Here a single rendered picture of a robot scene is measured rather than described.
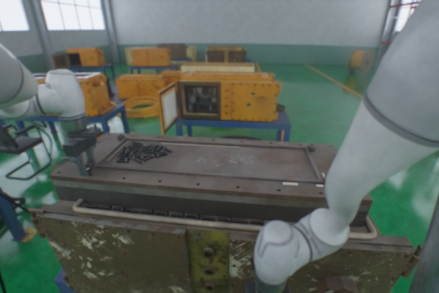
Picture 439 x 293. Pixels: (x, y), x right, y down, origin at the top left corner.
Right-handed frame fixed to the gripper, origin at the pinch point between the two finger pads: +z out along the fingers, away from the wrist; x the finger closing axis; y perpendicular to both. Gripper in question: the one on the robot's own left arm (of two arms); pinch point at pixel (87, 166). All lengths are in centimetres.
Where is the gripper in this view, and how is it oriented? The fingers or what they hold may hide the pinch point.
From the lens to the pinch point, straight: 106.2
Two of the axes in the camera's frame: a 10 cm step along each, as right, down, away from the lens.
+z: 0.0, 8.9, 4.5
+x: -1.2, 4.5, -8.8
